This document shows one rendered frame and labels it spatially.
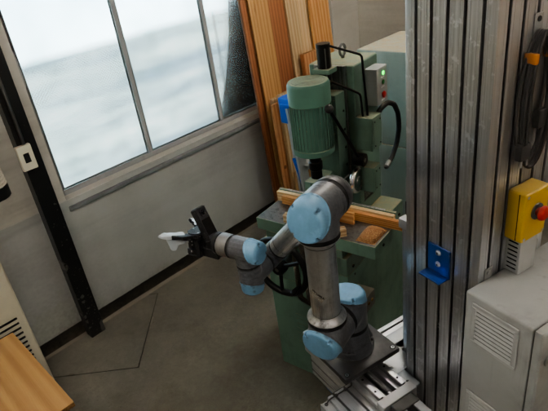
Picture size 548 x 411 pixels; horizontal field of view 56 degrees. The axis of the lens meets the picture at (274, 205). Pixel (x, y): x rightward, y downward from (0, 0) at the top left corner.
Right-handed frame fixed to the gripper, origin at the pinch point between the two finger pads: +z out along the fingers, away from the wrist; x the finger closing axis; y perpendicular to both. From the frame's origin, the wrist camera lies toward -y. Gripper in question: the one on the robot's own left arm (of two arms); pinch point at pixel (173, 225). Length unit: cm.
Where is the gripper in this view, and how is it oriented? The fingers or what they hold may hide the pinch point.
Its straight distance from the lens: 176.1
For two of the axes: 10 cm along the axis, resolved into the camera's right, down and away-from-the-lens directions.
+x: 5.4, -3.4, 7.7
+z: -8.4, -1.6, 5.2
